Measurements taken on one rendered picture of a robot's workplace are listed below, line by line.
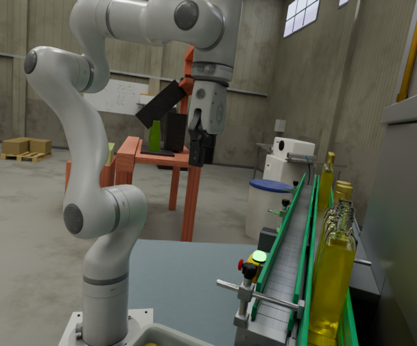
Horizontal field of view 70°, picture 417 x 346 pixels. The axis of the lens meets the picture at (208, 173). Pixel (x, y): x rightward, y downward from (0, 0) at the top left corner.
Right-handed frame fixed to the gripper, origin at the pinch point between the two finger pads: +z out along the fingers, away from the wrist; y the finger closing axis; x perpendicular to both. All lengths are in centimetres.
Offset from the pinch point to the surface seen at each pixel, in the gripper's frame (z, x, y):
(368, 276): 31, -43, 35
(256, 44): -235, 207, 862
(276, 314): 31.0, -20.9, 1.5
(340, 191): 4.0, -29.1, 12.7
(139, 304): 61, 27, 27
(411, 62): -32, -44, 49
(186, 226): 100, 85, 201
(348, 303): 22.6, -33.4, -0.7
